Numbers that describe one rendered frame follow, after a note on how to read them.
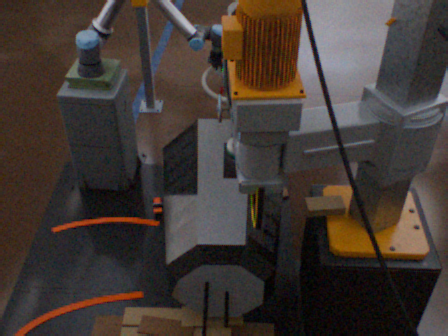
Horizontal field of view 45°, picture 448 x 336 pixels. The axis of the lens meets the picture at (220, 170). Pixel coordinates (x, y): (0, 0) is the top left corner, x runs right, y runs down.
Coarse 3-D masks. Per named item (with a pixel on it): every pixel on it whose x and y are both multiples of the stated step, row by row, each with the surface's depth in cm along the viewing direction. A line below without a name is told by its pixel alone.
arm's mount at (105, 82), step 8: (104, 64) 380; (112, 64) 380; (72, 72) 370; (112, 72) 372; (72, 80) 366; (80, 80) 366; (88, 80) 365; (96, 80) 364; (104, 80) 364; (112, 80) 372; (80, 88) 370; (88, 88) 369; (96, 88) 368; (104, 88) 368
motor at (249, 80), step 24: (240, 0) 188; (264, 0) 181; (288, 0) 182; (240, 24) 192; (264, 24) 188; (288, 24) 187; (240, 48) 194; (264, 48) 194; (288, 48) 195; (240, 72) 205; (264, 72) 199; (288, 72) 202; (240, 96) 202; (264, 96) 202; (288, 96) 203
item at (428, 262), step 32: (320, 192) 307; (416, 192) 307; (320, 224) 288; (320, 256) 272; (320, 288) 280; (352, 288) 279; (384, 288) 278; (416, 288) 276; (320, 320) 299; (352, 320) 297; (384, 320) 296; (416, 320) 295
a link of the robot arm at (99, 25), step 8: (112, 0) 350; (120, 0) 349; (128, 0) 353; (104, 8) 356; (112, 8) 353; (120, 8) 354; (104, 16) 358; (112, 16) 357; (96, 24) 362; (104, 24) 361; (112, 24) 364; (104, 32) 364; (104, 40) 368
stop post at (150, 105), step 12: (132, 0) 430; (144, 0) 429; (144, 12) 438; (144, 24) 445; (144, 36) 452; (144, 48) 459; (144, 60) 467; (144, 72) 475; (144, 84) 483; (144, 108) 499; (156, 108) 499
